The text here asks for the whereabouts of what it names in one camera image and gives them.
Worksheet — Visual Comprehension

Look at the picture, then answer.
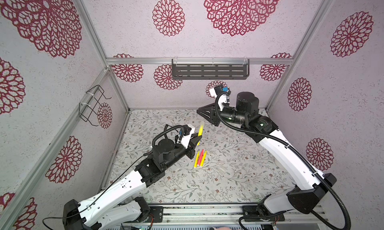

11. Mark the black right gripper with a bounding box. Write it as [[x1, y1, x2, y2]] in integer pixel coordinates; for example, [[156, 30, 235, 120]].
[[198, 103, 249, 129]]

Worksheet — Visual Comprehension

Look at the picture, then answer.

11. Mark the yellow highlighter pen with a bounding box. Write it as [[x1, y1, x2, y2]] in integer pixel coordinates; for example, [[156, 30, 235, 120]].
[[198, 125, 204, 136]]

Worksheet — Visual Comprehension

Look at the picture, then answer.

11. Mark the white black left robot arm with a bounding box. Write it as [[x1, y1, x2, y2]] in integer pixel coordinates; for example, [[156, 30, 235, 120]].
[[63, 133, 202, 230]]

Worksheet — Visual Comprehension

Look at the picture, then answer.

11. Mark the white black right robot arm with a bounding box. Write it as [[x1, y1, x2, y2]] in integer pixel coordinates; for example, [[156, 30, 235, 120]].
[[197, 86, 337, 215]]

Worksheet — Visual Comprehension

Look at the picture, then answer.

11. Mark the pink highlighter pen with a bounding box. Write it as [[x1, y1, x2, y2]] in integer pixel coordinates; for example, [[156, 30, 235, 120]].
[[197, 150, 204, 166]]

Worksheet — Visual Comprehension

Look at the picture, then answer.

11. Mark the yellow highlighter left of pile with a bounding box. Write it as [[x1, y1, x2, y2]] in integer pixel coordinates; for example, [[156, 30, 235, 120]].
[[194, 151, 200, 168]]

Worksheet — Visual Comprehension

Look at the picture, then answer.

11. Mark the yellow highlighter of pile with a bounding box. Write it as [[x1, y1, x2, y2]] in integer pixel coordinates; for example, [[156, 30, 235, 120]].
[[194, 151, 200, 168], [199, 151, 207, 167]]

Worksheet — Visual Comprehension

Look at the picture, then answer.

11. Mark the yellow highlighter right of pile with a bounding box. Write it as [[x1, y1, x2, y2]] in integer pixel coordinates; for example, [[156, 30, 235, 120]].
[[199, 151, 207, 167]]

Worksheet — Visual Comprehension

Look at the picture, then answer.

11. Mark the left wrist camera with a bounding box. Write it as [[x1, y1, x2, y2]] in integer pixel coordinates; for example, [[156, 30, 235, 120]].
[[177, 124, 195, 149]]

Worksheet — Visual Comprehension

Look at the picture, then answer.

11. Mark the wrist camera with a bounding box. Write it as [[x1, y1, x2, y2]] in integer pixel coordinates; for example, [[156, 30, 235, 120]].
[[209, 84, 231, 111], [177, 124, 195, 149]]

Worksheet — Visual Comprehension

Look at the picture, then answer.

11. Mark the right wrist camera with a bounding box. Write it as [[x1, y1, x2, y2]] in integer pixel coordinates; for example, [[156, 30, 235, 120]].
[[209, 84, 231, 111]]

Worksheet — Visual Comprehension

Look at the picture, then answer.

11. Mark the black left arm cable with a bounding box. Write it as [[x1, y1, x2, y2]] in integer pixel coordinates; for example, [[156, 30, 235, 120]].
[[41, 124, 185, 230]]

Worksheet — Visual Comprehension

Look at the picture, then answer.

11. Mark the dark grey wall shelf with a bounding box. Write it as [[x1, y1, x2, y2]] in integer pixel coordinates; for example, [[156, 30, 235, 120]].
[[171, 59, 250, 80]]

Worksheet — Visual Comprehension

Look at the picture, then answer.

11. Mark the black wire wall basket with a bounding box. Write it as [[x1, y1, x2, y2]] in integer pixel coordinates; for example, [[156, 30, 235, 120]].
[[78, 85, 112, 127]]

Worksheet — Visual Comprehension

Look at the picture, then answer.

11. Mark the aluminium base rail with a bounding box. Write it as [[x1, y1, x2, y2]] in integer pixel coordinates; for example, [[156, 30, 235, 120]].
[[149, 203, 328, 230]]

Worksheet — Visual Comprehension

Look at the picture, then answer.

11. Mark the black corrugated right cable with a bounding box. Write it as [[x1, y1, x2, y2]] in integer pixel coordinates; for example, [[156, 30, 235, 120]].
[[214, 92, 352, 230]]

